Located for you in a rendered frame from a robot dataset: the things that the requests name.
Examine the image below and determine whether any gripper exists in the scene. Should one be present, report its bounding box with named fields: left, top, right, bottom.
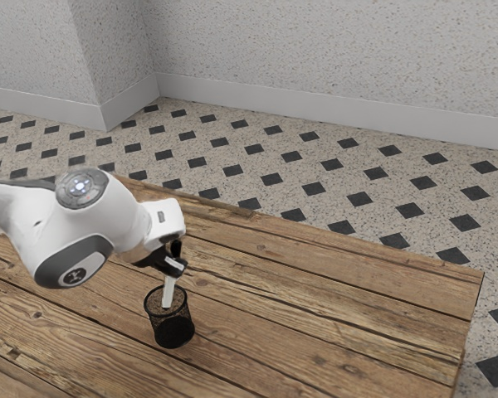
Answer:
left=134, top=239, right=189, bottom=278

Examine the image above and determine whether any white pen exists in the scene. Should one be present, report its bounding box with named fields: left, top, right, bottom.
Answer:
left=161, top=274, right=178, bottom=310

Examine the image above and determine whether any black mesh pen holder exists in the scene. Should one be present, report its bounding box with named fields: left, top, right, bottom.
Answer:
left=144, top=284, right=197, bottom=350

